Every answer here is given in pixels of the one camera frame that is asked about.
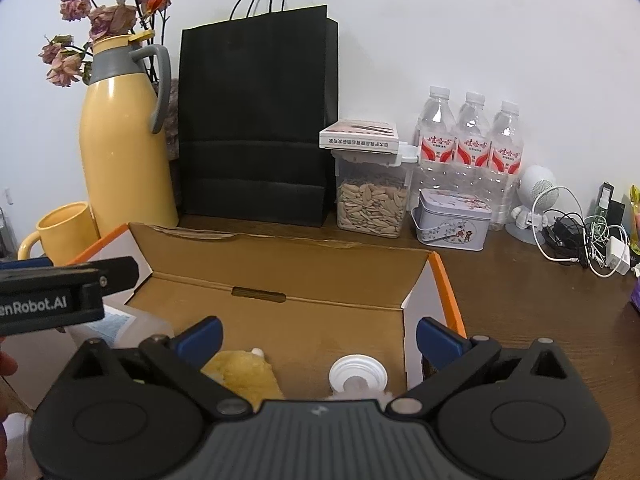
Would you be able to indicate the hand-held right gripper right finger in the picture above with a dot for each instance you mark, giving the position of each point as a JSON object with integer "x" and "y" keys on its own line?
{"x": 440, "y": 340}

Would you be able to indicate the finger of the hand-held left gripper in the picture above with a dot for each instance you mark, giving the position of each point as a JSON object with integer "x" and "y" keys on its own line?
{"x": 120, "y": 275}
{"x": 25, "y": 263}

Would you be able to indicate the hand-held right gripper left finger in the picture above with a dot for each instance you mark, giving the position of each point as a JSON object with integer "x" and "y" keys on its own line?
{"x": 202, "y": 337}

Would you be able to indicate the red cardboard box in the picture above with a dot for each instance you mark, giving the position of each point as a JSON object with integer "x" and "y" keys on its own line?
{"x": 300, "y": 330}

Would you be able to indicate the person's left hand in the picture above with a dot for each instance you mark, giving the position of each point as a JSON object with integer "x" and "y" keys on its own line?
{"x": 6, "y": 364}

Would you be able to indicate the yellow mug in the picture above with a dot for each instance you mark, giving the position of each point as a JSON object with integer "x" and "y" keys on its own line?
{"x": 65, "y": 230}

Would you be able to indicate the yellow plush toy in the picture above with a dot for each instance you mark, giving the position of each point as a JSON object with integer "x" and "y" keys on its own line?
{"x": 240, "y": 375}

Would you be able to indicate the white plastic bottle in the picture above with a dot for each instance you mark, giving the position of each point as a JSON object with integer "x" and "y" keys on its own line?
{"x": 135, "y": 327}

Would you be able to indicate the white round lid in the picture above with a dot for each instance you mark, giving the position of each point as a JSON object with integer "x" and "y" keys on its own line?
{"x": 357, "y": 367}

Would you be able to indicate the yellow thermos jug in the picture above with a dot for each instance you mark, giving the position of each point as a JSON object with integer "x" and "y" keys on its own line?
{"x": 125, "y": 160}

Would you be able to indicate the grey printed tin box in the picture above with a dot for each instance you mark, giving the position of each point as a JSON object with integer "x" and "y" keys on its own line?
{"x": 450, "y": 225}

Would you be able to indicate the clear container of seeds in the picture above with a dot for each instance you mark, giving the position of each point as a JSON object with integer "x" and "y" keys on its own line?
{"x": 370, "y": 205}

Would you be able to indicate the white charger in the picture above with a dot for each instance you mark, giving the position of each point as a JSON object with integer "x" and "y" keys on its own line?
{"x": 619, "y": 256}

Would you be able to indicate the purple packet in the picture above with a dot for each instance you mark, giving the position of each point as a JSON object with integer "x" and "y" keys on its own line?
{"x": 636, "y": 295}

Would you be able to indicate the black paper bag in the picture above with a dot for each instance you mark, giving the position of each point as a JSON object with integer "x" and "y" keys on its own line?
{"x": 250, "y": 110}

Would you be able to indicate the black small device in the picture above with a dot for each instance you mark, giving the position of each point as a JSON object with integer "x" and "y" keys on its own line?
{"x": 611, "y": 205}

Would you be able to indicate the colourful snack packet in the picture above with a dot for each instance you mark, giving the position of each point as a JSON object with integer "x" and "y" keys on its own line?
{"x": 635, "y": 220}

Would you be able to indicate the dried pink flowers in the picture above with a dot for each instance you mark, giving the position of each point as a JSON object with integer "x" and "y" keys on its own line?
{"x": 110, "y": 17}

